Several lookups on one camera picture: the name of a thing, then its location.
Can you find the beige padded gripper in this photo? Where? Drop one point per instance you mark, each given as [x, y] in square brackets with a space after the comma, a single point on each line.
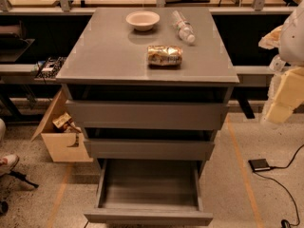
[293, 39]

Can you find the grey bottom drawer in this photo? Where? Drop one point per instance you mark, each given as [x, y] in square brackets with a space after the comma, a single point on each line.
[148, 192]

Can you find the grey drawer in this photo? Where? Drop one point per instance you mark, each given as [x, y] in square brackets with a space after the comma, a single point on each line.
[147, 115]
[148, 192]
[148, 144]

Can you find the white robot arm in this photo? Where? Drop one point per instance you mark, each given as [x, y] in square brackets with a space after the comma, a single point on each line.
[289, 39]

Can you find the grey drawer cabinet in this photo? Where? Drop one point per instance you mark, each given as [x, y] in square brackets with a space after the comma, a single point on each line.
[109, 61]

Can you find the grey middle drawer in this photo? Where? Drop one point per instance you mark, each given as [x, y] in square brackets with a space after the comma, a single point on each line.
[148, 144]

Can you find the grey top drawer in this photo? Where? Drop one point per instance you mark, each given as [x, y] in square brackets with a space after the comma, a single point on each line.
[147, 115]

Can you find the hand sanitizer pump bottle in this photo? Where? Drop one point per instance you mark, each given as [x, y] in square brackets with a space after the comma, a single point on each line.
[277, 64]

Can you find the black foot pedal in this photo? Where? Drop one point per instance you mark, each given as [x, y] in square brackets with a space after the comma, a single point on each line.
[259, 165]

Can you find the clear plastic water bottle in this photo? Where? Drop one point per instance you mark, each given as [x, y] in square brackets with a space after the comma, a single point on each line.
[183, 28]

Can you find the crushed gold snack bag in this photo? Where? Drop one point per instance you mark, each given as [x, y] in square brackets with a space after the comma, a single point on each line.
[164, 55]

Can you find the white paper bowl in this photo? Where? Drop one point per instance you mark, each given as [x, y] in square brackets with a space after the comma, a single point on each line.
[142, 20]

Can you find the yellow packet in box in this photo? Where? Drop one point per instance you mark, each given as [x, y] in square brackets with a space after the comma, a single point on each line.
[62, 121]

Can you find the cardboard box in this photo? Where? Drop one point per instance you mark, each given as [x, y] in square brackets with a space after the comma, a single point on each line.
[62, 146]

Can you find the patterned notebook on shelf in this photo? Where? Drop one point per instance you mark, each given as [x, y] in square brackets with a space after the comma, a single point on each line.
[49, 68]

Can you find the white sneaker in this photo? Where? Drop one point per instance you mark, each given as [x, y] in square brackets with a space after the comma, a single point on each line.
[7, 163]

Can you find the black chair base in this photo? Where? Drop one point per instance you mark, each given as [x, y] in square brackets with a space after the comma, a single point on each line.
[4, 207]

